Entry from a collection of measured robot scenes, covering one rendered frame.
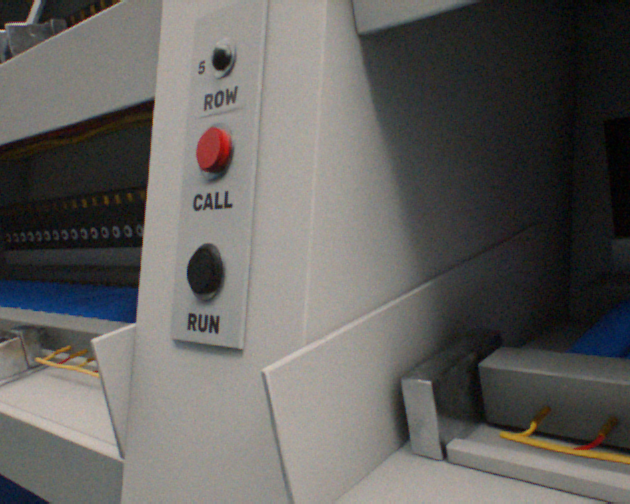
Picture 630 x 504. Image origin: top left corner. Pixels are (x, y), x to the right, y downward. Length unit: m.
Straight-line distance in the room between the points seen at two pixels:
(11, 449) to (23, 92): 0.20
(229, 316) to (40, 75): 0.22
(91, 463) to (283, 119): 0.17
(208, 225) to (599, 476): 0.15
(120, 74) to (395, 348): 0.19
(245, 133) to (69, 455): 0.17
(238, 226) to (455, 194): 0.09
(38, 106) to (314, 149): 0.24
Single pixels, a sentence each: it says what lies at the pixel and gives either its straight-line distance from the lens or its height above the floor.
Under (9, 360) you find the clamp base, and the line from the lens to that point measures 0.43.
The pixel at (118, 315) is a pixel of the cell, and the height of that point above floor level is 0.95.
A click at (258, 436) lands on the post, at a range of 0.21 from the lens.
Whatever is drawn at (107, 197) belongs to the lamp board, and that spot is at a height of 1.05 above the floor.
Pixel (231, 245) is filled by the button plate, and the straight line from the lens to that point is 0.22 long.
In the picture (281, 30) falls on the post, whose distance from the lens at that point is 0.23.
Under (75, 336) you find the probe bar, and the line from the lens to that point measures 0.41.
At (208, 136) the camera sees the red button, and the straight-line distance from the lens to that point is 0.23.
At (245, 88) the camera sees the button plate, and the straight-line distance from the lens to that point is 0.23.
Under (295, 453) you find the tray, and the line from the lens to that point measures 0.20.
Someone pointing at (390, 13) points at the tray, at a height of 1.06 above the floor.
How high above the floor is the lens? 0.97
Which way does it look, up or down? 4 degrees up
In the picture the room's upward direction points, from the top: 4 degrees clockwise
